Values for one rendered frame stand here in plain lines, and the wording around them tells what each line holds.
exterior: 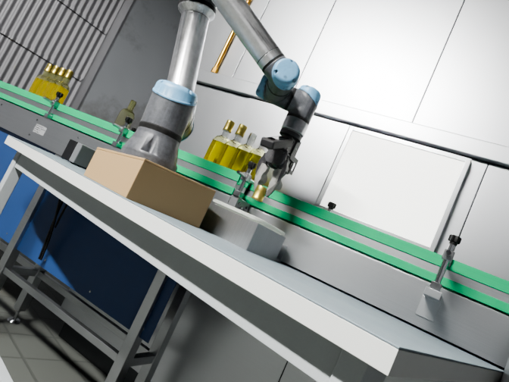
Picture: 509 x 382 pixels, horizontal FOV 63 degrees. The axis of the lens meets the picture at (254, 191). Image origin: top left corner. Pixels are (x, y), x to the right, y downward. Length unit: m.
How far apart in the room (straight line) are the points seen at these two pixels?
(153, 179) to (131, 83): 3.15
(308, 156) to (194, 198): 0.67
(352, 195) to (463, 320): 0.55
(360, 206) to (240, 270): 0.92
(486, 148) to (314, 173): 0.58
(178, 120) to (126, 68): 3.00
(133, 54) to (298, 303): 3.68
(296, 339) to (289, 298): 0.07
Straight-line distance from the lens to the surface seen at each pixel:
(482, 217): 1.51
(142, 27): 4.17
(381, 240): 1.31
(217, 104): 1.92
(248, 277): 0.64
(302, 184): 1.58
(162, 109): 1.09
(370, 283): 1.28
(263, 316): 0.67
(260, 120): 1.75
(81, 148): 1.73
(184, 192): 1.04
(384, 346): 0.52
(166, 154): 1.07
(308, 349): 0.62
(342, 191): 1.54
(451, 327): 1.26
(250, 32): 1.20
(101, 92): 3.98
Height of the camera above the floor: 0.79
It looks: 6 degrees up
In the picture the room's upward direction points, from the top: 25 degrees clockwise
